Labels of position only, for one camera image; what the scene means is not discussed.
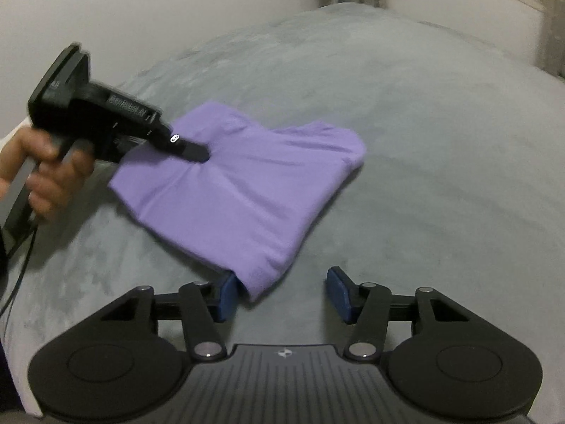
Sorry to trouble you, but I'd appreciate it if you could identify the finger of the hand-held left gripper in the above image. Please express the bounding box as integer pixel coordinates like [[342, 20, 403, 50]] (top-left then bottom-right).
[[147, 129, 211, 165]]

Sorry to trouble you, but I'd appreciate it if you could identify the black cable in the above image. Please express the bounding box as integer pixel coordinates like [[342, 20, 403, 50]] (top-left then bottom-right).
[[0, 218, 38, 319]]

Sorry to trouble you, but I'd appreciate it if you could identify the purple shirt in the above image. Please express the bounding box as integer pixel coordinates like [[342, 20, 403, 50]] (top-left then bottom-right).
[[107, 101, 368, 305]]

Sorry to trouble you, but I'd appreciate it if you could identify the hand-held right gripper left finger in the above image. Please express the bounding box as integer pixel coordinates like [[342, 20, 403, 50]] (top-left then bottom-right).
[[99, 271, 243, 360]]

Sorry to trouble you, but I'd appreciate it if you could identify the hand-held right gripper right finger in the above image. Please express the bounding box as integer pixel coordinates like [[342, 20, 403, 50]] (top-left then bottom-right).
[[326, 266, 471, 360]]

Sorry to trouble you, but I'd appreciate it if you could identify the person's left hand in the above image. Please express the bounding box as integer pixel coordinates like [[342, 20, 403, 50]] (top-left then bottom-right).
[[0, 126, 96, 222]]

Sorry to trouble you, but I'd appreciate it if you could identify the bed with grey blanket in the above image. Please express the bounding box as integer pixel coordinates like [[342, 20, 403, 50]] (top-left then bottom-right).
[[0, 2, 565, 424]]

